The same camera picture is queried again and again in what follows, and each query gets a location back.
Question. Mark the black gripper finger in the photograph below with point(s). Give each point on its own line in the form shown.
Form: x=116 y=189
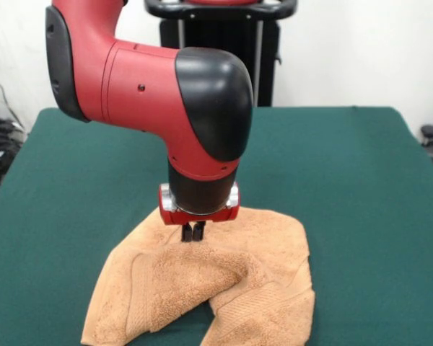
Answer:
x=198 y=232
x=186 y=233

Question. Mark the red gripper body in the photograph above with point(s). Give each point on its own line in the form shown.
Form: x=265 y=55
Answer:
x=198 y=218

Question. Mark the orange terry towel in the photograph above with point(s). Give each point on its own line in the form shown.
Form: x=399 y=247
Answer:
x=202 y=281

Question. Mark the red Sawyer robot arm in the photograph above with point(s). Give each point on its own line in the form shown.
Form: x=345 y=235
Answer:
x=148 y=90

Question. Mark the dark green table cloth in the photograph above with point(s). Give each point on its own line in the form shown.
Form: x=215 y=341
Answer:
x=346 y=216

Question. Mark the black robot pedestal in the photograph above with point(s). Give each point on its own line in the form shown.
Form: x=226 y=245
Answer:
x=220 y=36

